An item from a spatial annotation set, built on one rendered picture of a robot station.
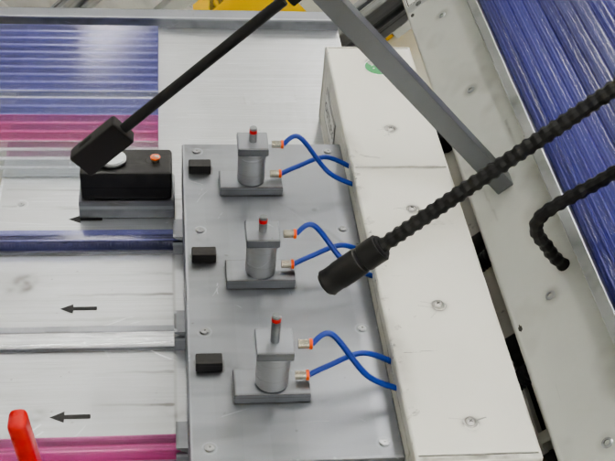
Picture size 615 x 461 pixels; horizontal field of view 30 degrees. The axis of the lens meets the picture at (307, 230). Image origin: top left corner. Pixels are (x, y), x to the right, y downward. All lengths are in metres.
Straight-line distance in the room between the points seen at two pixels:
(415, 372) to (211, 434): 0.14
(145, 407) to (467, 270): 0.25
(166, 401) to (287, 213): 0.18
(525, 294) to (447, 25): 0.36
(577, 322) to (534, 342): 0.03
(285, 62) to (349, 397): 0.52
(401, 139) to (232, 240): 0.18
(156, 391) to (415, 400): 0.20
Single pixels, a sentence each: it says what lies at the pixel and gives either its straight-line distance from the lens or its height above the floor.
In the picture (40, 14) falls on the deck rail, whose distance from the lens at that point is 1.26.
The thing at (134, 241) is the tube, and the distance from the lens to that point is 0.95.
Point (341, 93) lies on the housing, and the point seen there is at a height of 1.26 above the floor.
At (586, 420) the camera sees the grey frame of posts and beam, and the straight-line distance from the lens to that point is 0.75.
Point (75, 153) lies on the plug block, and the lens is 0.85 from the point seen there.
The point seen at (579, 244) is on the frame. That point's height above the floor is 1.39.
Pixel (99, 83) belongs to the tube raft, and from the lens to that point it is 1.14.
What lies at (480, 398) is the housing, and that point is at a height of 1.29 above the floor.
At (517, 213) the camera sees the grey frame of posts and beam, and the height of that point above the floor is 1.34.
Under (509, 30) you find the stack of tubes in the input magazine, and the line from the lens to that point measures 0.99.
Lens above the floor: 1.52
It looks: 20 degrees down
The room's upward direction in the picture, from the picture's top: 55 degrees clockwise
